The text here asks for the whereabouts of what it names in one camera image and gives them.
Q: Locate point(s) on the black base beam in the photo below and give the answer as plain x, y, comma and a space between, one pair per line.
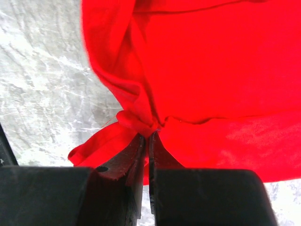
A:
7, 157

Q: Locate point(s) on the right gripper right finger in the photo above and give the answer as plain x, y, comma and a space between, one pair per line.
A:
181, 196

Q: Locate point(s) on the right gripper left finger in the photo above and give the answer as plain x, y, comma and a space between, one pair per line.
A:
109, 195

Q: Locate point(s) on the red t shirt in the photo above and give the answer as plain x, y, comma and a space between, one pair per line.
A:
218, 80

